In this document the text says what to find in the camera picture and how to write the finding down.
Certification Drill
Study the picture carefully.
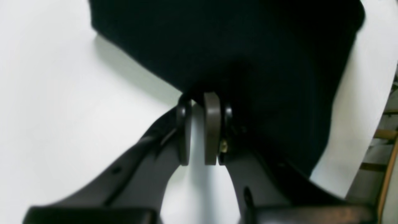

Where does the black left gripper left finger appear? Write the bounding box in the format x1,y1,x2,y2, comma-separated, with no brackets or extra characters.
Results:
24,95,192,224

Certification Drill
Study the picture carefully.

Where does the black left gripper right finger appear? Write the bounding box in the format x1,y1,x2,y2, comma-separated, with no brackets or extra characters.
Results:
204,92,377,224

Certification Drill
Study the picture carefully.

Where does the black graphic T-shirt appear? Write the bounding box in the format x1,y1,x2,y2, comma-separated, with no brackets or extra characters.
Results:
89,0,365,177

